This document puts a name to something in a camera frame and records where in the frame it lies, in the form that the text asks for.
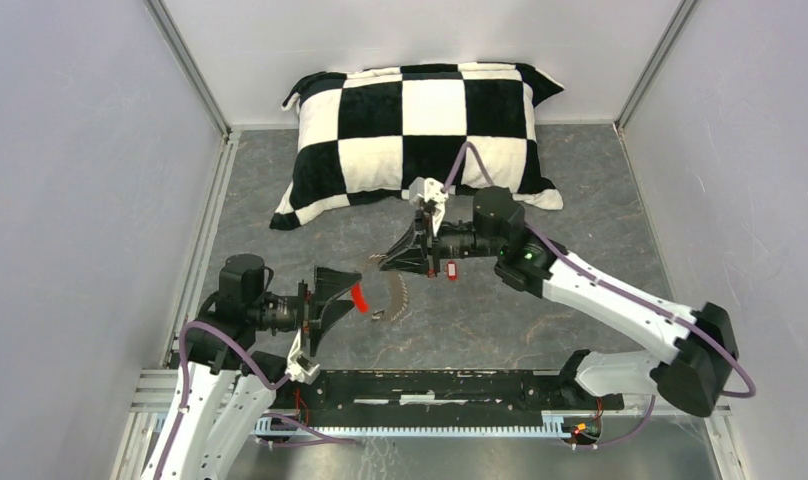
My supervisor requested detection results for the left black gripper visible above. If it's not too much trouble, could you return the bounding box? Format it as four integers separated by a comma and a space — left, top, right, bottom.
248, 264, 361, 355

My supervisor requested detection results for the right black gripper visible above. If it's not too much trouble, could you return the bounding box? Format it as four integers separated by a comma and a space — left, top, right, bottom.
379, 210, 503, 279

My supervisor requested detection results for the metal keyring with red handle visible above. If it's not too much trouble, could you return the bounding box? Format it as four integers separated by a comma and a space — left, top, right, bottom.
349, 254, 409, 323

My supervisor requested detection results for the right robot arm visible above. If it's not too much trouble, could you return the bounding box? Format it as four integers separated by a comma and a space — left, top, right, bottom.
379, 179, 740, 417

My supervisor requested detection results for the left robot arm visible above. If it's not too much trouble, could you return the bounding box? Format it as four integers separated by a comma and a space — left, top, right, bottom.
140, 253, 362, 479

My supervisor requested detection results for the black white checkered pillow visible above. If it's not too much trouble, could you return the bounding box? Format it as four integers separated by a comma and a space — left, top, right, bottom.
270, 62, 563, 231

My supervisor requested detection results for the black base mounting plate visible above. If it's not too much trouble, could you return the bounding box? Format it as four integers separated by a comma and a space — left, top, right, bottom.
271, 370, 625, 428

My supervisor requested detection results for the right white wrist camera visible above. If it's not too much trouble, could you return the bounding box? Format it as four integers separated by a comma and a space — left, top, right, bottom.
407, 177, 449, 232

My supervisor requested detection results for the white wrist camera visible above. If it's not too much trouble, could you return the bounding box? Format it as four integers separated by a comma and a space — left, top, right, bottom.
407, 177, 449, 232
285, 330, 320, 385

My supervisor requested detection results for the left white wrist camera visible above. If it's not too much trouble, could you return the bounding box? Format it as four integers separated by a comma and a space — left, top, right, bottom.
285, 330, 320, 385

